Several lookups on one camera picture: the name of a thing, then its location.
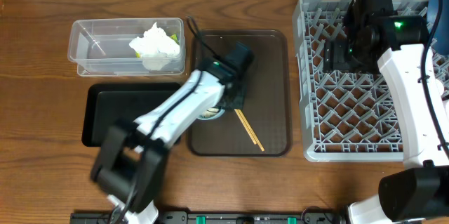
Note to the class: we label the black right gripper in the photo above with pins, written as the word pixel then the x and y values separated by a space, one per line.
pixel 334 57

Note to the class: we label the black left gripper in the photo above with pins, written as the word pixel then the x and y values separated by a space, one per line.
pixel 231 98

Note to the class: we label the white paper napkin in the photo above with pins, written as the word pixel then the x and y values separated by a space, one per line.
pixel 154 43

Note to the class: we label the dark blue plate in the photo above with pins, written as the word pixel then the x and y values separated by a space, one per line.
pixel 441 34

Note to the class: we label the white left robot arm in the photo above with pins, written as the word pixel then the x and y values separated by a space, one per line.
pixel 132 160

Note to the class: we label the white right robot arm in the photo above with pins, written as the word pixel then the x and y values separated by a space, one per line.
pixel 398 47

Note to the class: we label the grey plastic dishwasher rack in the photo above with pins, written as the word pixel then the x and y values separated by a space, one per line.
pixel 345 116

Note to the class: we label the clear plastic waste bin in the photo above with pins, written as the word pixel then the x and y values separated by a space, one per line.
pixel 128 47

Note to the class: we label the light blue bowl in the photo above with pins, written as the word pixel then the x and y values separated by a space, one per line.
pixel 211 113

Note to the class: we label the brown plastic serving tray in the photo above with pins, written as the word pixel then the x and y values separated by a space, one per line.
pixel 266 104

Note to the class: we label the wooden chopstick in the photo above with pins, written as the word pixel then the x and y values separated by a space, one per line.
pixel 246 125
pixel 259 144

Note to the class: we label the black plastic tray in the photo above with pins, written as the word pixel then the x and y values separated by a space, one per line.
pixel 108 102

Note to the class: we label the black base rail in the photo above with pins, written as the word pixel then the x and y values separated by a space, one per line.
pixel 224 217

